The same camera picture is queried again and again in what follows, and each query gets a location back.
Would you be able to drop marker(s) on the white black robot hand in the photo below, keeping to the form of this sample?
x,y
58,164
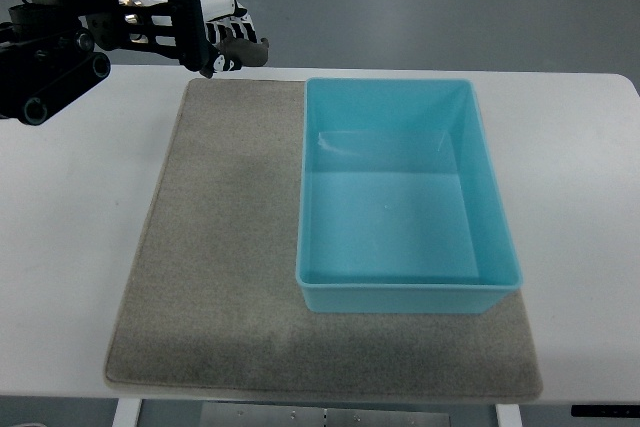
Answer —
x,y
224,19

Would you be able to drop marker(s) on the brown toy hippo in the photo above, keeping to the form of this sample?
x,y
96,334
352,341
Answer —
x,y
244,52

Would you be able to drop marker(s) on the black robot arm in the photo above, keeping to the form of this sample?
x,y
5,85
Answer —
x,y
55,51

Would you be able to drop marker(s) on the blue plastic box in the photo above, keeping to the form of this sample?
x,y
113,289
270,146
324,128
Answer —
x,y
400,211

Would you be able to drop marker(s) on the grey felt mat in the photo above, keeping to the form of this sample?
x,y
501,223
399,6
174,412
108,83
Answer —
x,y
213,307

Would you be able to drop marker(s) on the metal table crossbar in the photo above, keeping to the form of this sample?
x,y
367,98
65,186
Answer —
x,y
231,414

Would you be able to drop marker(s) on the white left table leg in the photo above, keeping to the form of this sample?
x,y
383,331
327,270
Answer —
x,y
127,412

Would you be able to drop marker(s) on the white table leg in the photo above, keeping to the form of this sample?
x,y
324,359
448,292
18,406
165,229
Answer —
x,y
508,415
127,412

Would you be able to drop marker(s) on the white right table leg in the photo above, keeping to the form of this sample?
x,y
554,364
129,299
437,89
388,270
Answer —
x,y
508,415

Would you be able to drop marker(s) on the black table control panel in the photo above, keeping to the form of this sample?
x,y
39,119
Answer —
x,y
624,411

